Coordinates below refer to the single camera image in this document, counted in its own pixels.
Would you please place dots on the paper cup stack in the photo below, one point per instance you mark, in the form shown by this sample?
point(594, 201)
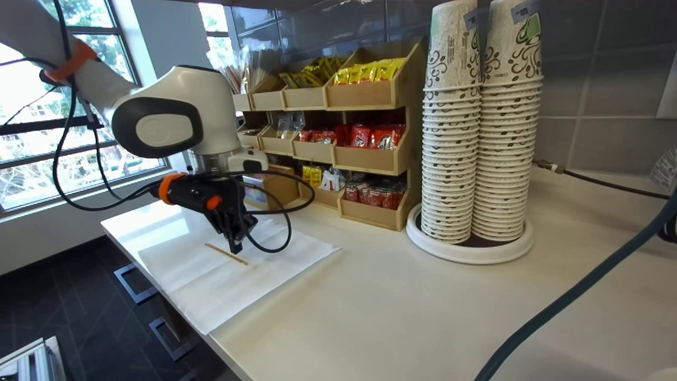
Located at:
point(451, 108)
point(508, 119)

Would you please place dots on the thin brown honey stick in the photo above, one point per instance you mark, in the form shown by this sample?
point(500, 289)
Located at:
point(241, 260)

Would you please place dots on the black metal floor frame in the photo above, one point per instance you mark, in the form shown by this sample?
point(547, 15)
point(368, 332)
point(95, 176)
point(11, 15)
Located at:
point(168, 326)

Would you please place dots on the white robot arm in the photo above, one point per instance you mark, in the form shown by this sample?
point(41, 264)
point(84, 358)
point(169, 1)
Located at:
point(187, 108)

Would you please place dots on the white paper towel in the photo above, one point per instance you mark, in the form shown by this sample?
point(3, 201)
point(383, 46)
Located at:
point(210, 289)

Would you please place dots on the right paper cup stack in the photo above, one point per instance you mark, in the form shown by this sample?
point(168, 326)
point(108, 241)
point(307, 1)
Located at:
point(508, 119)

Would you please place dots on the white round cup tray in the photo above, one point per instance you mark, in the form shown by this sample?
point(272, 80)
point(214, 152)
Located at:
point(471, 253)

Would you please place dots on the small cardboard box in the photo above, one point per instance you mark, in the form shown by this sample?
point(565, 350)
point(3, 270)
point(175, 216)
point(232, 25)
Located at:
point(272, 190)

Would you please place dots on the red snack packets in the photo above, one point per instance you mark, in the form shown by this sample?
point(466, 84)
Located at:
point(356, 136)

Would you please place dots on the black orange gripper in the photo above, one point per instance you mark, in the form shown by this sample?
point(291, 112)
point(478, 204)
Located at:
point(223, 199)

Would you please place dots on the left paper cup stack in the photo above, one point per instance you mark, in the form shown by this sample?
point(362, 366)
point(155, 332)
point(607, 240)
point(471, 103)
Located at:
point(451, 108)

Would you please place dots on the wooden snack organizer rack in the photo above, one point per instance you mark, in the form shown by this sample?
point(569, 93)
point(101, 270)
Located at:
point(374, 187)

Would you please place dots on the yellow snack packets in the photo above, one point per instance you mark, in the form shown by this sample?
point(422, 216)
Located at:
point(334, 72)

